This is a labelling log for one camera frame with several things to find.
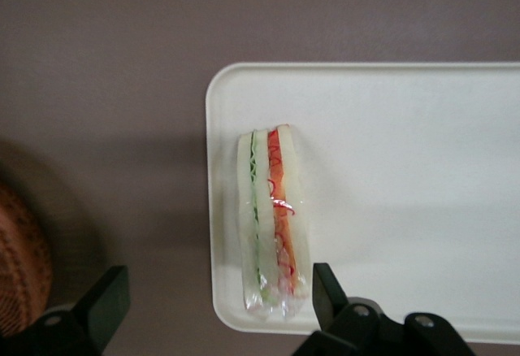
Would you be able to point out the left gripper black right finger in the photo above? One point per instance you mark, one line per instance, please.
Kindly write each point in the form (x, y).
(345, 331)

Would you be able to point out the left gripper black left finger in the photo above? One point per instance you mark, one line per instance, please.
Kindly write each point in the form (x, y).
(93, 319)

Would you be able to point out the triangular sandwich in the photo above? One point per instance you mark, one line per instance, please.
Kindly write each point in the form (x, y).
(268, 218)

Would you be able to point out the round brown wicker basket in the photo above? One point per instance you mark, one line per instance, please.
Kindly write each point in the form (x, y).
(20, 266)

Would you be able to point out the beige rectangular tray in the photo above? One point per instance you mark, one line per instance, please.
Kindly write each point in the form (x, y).
(406, 169)

